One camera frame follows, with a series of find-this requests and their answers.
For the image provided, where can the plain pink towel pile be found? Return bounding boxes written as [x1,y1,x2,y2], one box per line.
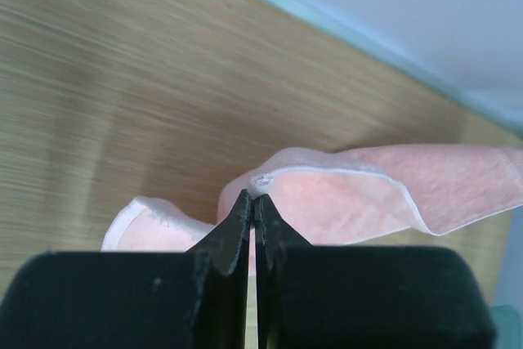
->
[101,143,523,276]

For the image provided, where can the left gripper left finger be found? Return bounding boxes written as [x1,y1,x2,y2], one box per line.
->
[1,191,252,348]

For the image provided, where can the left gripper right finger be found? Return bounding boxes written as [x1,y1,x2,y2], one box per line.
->
[253,196,496,349]

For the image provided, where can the clear teal plastic bin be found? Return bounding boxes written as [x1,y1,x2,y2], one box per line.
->
[489,305,522,349]

